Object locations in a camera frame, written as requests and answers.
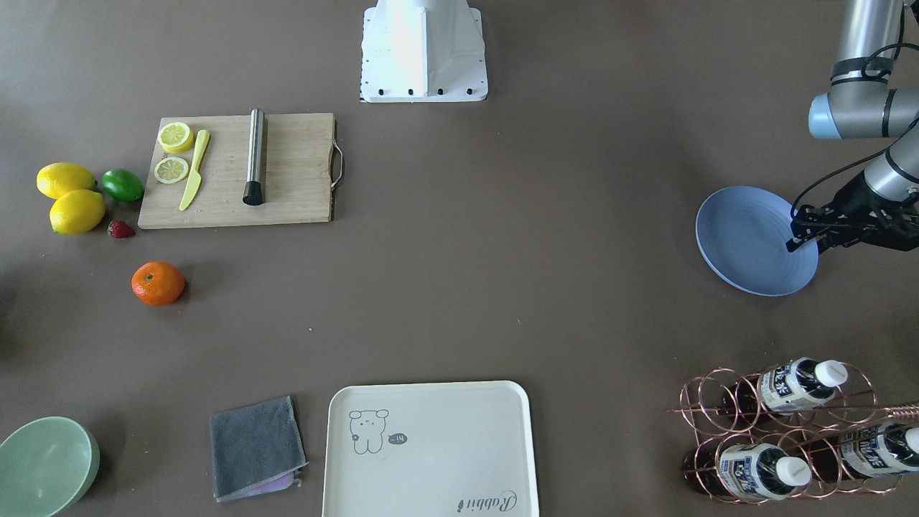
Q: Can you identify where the grey folded cloth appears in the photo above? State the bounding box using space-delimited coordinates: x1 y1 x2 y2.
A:
209 396 308 503

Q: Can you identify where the dark drink bottle front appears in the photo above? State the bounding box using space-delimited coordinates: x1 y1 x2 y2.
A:
682 444 813 503

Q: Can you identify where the cream rectangular tray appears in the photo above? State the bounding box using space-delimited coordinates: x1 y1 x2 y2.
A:
322 381 541 516

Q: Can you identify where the red strawberry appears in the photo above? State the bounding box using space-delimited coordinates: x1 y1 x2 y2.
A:
106 220 136 240

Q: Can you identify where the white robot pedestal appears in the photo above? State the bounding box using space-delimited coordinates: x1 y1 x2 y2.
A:
359 1 489 103

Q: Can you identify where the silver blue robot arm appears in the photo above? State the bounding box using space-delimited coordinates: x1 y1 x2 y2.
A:
785 1 918 252

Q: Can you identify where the lemon slice near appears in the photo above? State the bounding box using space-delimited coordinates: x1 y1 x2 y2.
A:
152 157 190 185

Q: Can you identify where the dark drink bottle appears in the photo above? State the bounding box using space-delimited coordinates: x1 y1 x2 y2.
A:
682 444 813 503
719 357 849 421
803 421 918 483

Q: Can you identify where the lemon slice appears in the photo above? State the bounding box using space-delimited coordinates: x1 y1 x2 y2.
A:
152 157 190 185
157 121 195 154

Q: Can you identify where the yellow lemon back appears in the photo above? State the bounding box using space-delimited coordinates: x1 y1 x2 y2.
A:
36 162 96 200

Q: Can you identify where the blue round plate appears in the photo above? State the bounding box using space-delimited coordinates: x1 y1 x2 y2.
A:
695 186 818 297

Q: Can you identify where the green bowl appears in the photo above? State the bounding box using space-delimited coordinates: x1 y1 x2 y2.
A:
1 416 101 516

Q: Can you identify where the orange fruit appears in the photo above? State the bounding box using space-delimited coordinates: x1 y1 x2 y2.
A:
131 261 187 307

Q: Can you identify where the lemon slice far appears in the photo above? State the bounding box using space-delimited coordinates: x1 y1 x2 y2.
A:
157 121 195 154

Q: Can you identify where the yellow lemon front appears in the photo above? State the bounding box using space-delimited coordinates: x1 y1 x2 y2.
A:
49 190 106 235

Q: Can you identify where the steel cylinder black tip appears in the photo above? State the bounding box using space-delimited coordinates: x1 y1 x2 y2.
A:
242 108 267 206

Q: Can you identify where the yellow plastic knife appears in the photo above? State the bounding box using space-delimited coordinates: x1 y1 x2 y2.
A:
179 129 211 210

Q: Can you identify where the yellow lemon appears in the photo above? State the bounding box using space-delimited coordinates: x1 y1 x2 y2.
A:
36 162 96 200
49 190 106 235

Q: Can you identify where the dark drink bottle upper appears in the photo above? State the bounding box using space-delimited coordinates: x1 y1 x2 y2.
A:
719 357 849 421

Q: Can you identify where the copper wire bottle rack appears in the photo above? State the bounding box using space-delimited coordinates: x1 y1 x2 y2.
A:
675 364 917 505

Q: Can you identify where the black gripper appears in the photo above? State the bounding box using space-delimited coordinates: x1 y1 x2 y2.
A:
785 172 918 253

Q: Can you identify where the dark drink bottle middle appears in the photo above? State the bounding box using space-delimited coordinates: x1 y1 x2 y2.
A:
803 421 918 483

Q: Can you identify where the green lime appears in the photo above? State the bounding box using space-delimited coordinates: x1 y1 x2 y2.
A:
101 168 144 202

